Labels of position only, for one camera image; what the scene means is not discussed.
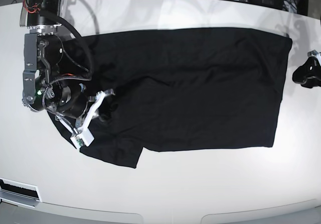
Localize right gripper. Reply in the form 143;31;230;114
75;94;119;126

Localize black t-shirt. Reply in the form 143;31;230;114
47;27;293;170

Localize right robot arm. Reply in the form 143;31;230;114
20;0;113;127

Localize black power adapter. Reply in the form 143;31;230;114
248;0;284;10

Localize black corrugated cable hose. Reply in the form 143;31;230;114
37;9;95;81

